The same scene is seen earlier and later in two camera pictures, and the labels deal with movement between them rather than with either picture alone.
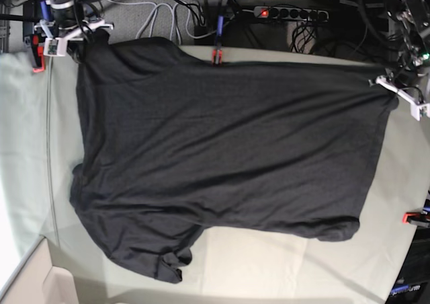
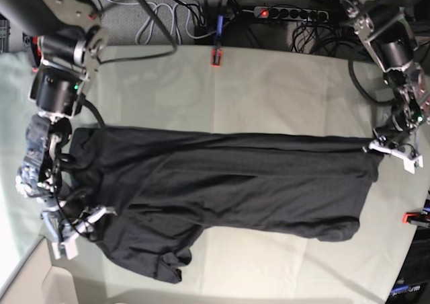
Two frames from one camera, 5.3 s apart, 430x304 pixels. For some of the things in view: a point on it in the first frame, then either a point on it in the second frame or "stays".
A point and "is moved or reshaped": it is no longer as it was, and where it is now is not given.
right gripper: x=402 y=76 -> x=396 y=129
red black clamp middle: x=217 y=52 stays
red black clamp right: x=416 y=218 stays
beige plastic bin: x=37 y=281 stays
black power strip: x=291 y=13 stays
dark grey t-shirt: x=173 y=143 is moved or reshaped
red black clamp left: x=33 y=41 stays
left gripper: x=64 y=15 -> x=76 y=202
